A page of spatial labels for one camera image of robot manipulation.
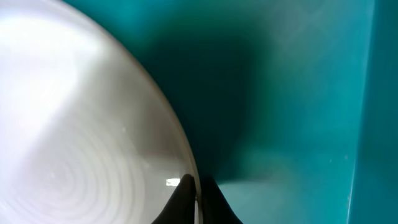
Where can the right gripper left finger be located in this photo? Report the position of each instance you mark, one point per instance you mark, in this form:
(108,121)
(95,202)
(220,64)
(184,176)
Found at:
(180,208)

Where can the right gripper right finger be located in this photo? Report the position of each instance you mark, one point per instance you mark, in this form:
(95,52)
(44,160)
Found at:
(216,209)

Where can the grey round plate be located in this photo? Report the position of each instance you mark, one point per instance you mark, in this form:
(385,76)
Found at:
(86,134)

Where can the teal serving tray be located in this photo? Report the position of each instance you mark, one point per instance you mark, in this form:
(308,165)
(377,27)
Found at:
(290,105)

